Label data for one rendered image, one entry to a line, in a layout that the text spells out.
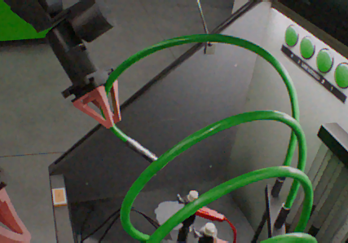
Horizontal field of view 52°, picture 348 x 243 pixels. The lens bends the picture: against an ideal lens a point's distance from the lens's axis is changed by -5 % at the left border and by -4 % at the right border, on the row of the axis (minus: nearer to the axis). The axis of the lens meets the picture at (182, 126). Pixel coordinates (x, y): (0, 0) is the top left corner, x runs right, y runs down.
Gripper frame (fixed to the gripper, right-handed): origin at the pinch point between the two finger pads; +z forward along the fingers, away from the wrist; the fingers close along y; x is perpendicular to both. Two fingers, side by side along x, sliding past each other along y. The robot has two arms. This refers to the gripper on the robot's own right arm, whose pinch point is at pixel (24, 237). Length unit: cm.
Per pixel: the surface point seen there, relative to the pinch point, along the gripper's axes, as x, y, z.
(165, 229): -1.0, 15.4, 9.7
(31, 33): 322, -135, 20
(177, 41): 26.0, 26.3, 1.7
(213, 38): 25.1, 31.3, 4.7
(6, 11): 315, -134, -11
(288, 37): 44, 43, 24
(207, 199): 0.1, 21.8, 9.8
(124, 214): 5.9, 8.0, 10.2
